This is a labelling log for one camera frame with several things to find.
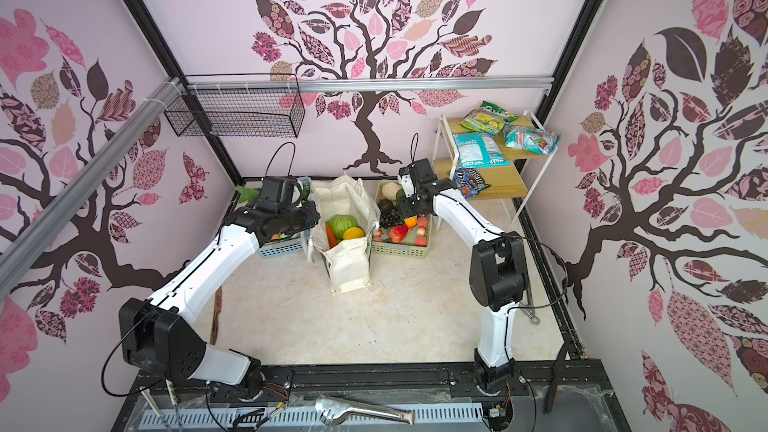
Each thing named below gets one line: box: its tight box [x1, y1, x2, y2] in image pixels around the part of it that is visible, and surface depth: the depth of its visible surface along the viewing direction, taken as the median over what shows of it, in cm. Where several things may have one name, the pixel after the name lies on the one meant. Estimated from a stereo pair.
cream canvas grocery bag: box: [306, 174, 381, 294], surface depth 89 cm
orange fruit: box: [343, 227, 365, 240], surface depth 94 cm
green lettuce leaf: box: [236, 186, 261, 203], surface depth 105 cm
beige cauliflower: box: [382, 182, 402, 201], surface depth 108 cm
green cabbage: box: [328, 214, 358, 240], surface depth 97 cm
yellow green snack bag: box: [458, 100, 518, 136], surface depth 89 cm
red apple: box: [388, 225, 409, 244], surface depth 101 cm
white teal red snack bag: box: [504, 125, 561, 155], surface depth 79 cm
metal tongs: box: [314, 395, 416, 425], surface depth 67 cm
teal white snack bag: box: [452, 132, 511, 169], surface depth 79 cm
